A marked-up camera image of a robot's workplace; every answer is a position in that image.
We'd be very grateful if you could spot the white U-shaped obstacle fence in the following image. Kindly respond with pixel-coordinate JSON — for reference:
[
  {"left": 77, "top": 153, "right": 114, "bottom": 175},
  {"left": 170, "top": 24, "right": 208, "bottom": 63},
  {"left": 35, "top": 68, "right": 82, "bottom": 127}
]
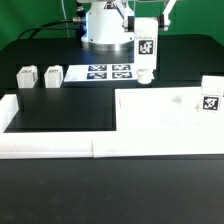
[{"left": 0, "top": 94, "right": 224, "bottom": 159}]

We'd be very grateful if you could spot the black cable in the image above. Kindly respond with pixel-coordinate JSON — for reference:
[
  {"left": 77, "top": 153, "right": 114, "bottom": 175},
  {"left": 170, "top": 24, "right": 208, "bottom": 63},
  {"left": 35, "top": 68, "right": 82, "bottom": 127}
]
[{"left": 18, "top": 0, "right": 88, "bottom": 40}]

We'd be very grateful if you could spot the white square tabletop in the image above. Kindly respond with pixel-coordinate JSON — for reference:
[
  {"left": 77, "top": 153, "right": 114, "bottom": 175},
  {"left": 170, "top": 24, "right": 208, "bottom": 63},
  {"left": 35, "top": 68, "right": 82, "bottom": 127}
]
[{"left": 115, "top": 87, "right": 200, "bottom": 131}]

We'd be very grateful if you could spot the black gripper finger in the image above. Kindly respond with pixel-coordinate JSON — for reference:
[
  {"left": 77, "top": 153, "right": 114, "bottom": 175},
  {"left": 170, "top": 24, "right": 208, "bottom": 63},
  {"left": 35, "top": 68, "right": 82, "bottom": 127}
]
[
  {"left": 158, "top": 0, "right": 177, "bottom": 31},
  {"left": 115, "top": 0, "right": 134, "bottom": 32}
]

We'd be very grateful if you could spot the white marker board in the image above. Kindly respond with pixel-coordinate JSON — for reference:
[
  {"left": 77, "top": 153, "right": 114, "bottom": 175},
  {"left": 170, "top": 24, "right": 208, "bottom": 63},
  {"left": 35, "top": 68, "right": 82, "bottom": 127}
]
[{"left": 64, "top": 63, "right": 138, "bottom": 83}]

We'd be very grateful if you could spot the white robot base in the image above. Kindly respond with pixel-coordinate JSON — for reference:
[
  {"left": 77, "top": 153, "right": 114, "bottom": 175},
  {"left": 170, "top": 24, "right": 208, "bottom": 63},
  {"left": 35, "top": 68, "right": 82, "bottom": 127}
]
[{"left": 80, "top": 0, "right": 134, "bottom": 51}]

